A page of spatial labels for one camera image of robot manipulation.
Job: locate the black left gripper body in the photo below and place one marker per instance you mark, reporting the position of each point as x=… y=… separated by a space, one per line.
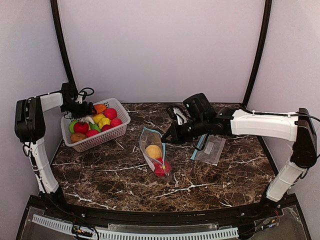
x=86 y=110

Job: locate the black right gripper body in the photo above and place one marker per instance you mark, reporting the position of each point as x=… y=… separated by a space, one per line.
x=175 y=132

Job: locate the orange toy mango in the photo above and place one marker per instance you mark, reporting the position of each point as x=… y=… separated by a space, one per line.
x=99 y=108

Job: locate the clear zip bag blue zipper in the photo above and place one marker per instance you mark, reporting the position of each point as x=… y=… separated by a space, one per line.
x=148 y=137

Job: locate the yellow orange toy peach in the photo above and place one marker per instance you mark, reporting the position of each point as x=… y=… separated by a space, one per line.
x=154 y=151

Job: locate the red toy bell pepper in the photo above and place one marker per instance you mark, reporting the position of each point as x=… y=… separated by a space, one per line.
x=158 y=170

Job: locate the white toy mushroom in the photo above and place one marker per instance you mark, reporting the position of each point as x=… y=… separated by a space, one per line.
x=88 y=119

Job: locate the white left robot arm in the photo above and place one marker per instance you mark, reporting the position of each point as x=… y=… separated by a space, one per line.
x=30 y=127

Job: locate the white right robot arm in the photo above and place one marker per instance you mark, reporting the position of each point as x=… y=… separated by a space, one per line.
x=294 y=128

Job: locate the green toy vegetable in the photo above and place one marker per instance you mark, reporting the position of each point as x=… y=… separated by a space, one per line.
x=72 y=125

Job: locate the red toy tomato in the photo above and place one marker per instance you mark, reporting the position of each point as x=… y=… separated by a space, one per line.
x=81 y=128

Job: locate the yellow toy lemon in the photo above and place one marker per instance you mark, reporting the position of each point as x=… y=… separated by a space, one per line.
x=96 y=118

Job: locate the brown toy potato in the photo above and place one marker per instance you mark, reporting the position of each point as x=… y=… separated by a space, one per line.
x=77 y=137

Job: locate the pink red toy fruit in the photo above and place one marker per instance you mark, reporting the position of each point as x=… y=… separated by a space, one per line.
x=110 y=113

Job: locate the white plastic mesh basket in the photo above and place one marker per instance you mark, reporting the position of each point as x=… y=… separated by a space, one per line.
x=100 y=133

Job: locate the black frame post left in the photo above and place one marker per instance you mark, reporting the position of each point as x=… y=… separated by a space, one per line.
x=61 y=42

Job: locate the black frame post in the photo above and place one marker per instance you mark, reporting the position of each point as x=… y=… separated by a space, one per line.
x=61 y=42
x=259 y=52

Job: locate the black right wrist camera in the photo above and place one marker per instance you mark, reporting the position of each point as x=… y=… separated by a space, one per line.
x=199 y=107

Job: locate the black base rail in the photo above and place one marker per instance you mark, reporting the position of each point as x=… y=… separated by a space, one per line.
x=235 y=216

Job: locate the white slotted cable duct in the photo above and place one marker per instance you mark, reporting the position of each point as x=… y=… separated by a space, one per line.
x=138 y=232

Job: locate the black frame post right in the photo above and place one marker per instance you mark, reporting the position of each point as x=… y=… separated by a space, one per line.
x=259 y=52

